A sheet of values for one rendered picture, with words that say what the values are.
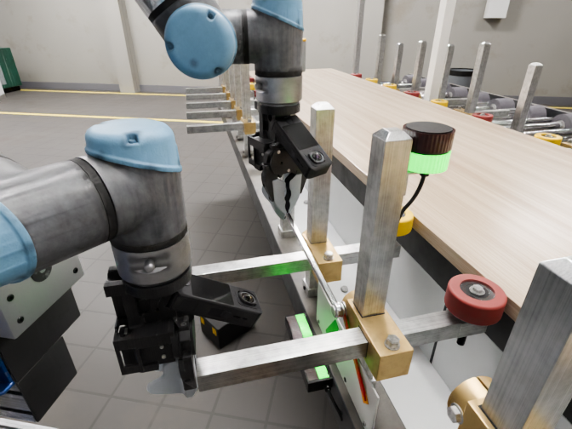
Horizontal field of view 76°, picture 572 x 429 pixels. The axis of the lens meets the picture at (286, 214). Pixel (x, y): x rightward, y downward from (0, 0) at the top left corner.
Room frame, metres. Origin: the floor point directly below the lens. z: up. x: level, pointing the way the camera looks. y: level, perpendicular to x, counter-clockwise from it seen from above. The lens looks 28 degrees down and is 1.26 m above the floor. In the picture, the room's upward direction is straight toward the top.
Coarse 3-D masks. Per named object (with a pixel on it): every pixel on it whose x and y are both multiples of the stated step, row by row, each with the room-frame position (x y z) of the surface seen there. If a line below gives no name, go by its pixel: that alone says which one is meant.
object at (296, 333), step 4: (292, 316) 0.58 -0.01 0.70; (288, 320) 0.57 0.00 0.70; (292, 320) 0.57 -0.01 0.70; (292, 324) 0.56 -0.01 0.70; (296, 324) 0.56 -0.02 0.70; (292, 328) 0.55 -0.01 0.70; (296, 328) 0.55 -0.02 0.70; (292, 332) 0.54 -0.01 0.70; (296, 332) 0.54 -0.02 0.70; (300, 332) 0.54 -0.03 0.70; (296, 336) 0.52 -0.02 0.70; (300, 336) 0.52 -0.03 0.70; (312, 368) 0.45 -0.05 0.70; (308, 372) 0.44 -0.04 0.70; (312, 372) 0.44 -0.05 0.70; (308, 376) 0.43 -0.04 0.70; (312, 376) 0.43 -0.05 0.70; (316, 376) 0.43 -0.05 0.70; (308, 380) 0.42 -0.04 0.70
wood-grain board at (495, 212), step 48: (336, 96) 1.96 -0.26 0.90; (384, 96) 1.96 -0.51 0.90; (336, 144) 1.15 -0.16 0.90; (480, 144) 1.15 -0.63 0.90; (528, 144) 1.15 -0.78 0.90; (432, 192) 0.78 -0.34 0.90; (480, 192) 0.78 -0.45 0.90; (528, 192) 0.78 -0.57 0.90; (432, 240) 0.59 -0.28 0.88; (480, 240) 0.57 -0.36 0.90; (528, 240) 0.57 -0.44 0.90; (528, 288) 0.43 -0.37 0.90
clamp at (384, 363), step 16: (352, 304) 0.43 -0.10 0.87; (352, 320) 0.42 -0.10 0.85; (368, 320) 0.40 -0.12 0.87; (384, 320) 0.40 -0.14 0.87; (368, 336) 0.37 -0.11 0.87; (384, 336) 0.37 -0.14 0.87; (400, 336) 0.37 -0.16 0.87; (368, 352) 0.36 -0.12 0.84; (384, 352) 0.34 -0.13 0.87; (400, 352) 0.34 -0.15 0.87; (384, 368) 0.33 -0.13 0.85; (400, 368) 0.34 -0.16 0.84
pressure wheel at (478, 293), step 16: (448, 288) 0.43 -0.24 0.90; (464, 288) 0.43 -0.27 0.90; (480, 288) 0.42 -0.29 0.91; (496, 288) 0.43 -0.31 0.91; (448, 304) 0.42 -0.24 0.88; (464, 304) 0.40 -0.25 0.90; (480, 304) 0.39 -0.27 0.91; (496, 304) 0.39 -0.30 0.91; (464, 320) 0.39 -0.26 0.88; (480, 320) 0.38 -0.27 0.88; (496, 320) 0.39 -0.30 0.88
